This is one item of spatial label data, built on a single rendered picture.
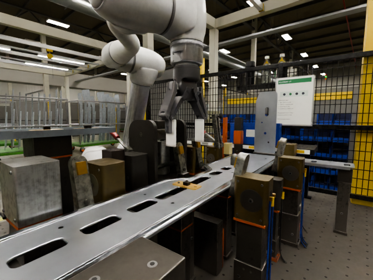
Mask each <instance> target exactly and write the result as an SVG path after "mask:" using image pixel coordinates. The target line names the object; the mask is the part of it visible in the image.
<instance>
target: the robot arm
mask: <svg viewBox="0 0 373 280"><path fill-rule="evenodd" d="M89 2H90V3H91V6H92V8H93V9H94V10H95V11H96V12H97V13H98V14H99V15H100V16H101V17H102V18H104V19H105V20H106V21H107V25H108V27H109V29H110V31H111V32H112V33H113V34H114V36H115V37H116V38H117V39H118V40H116V41H112V42H109V43H108V44H106V45H105V46H104V47H103V49H102V57H101V59H102V62H103V63H104V64H105V65H106V66H107V67H108V68H115V69H116V70H119V71H123V72H127V73H129V78H130V81H131V82H132V83H131V88H130V95H129V102H128V109H127V116H126V120H125V128H124V135H123V142H124V143H125V145H126V146H129V126H130V124H131V123H132V122H133V121H134V120H144V116H145V111H146V108H147V102H148V96H149V90H150V86H152V85H153V84H154V82H155V80H156V79H157V78H159V77H161V76H162V75H163V74H164V72H165V60H164V59H163V58H162V57H161V56H160V55H159V54H157V53H156V52H154V51H152V50H149V49H147V48H143V47H140V42H139V39H138V37H137V36H136V34H147V33H154V34H158V35H161V36H163V37H165V38H166V39H168V40H170V64H171V65H172V66H173V67H174V68H173V80H174V81H171V82H168V83H167V91H166V94H165V97H164V100H163V103H162V106H161V109H160V112H159V117H160V118H161V119H162V120H165V132H166V146H168V147H176V119H174V117H175V115H176V113H177V111H178V110H179V108H180V106H181V104H182V102H183V101H188V102H189V103H190V105H191V107H192V109H193V111H194V113H195V115H196V118H197V119H195V141H196V142H204V120H207V119H208V111H207V108H206V104H205V99H204V95H203V87H197V86H196V83H197V82H198V81H200V66H202V64H203V48H204V46H203V41H204V36H205V31H206V5H205V0H89ZM103 149H106V148H104V147H101V146H94V147H88V148H86V149H85V150H84V152H83V153H82V156H84V157H85V158H86V159H87V161H90V160H94V159H101V158H102V150H103Z"/></svg>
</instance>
